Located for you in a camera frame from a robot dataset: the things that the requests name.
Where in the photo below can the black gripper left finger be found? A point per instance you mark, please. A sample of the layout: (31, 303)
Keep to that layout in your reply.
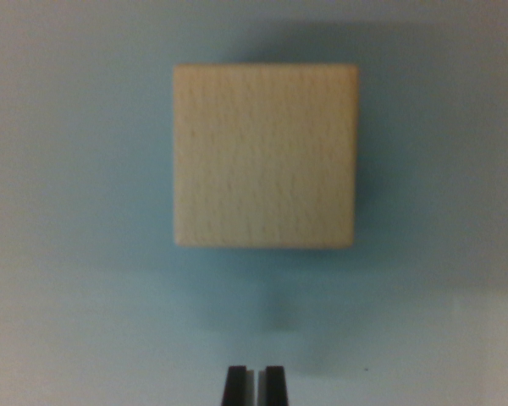
(237, 387)

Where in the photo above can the light wooden cube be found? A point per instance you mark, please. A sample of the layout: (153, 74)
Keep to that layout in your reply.
(264, 156)

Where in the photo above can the pale blue plastic bin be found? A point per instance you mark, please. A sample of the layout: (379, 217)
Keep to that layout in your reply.
(67, 211)

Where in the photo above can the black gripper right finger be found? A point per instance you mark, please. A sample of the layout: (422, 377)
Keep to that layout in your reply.
(274, 387)

